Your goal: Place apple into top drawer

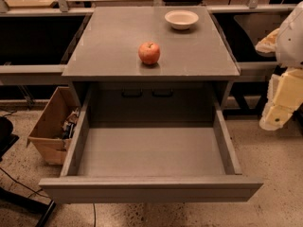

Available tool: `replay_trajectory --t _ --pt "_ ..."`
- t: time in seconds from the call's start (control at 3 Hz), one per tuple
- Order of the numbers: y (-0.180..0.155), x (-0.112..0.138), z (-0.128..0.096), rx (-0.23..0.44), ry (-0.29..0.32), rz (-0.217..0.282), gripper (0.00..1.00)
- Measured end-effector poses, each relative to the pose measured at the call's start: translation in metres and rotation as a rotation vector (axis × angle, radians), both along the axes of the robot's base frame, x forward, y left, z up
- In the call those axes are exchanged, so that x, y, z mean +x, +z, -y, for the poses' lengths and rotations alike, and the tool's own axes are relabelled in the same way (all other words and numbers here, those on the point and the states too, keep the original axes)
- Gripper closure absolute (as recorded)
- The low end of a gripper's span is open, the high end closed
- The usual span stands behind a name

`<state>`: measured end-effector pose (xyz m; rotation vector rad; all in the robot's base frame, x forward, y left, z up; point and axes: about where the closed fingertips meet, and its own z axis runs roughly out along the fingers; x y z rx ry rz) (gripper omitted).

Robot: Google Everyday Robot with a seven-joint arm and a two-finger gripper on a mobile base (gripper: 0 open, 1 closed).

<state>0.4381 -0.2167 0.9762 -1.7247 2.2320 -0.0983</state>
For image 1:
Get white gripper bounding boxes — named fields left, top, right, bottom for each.
left=255, top=28, right=303, bottom=131

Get red apple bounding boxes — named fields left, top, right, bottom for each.
left=138, top=42, right=160, bottom=65

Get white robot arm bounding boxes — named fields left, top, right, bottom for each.
left=255, top=2, right=303, bottom=131

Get grey drawer cabinet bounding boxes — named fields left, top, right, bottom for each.
left=63, top=7, right=239, bottom=128

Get open grey top drawer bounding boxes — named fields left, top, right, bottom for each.
left=40, top=85, right=263, bottom=203

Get white bowl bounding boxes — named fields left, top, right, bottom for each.
left=165, top=10, right=199, bottom=30

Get items in cardboard box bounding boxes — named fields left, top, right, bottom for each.
left=58, top=109, right=80, bottom=139

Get cardboard box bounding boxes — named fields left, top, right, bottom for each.
left=27, top=87, right=79, bottom=165

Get black chair base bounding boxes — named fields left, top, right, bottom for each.
left=0, top=116, right=57, bottom=227

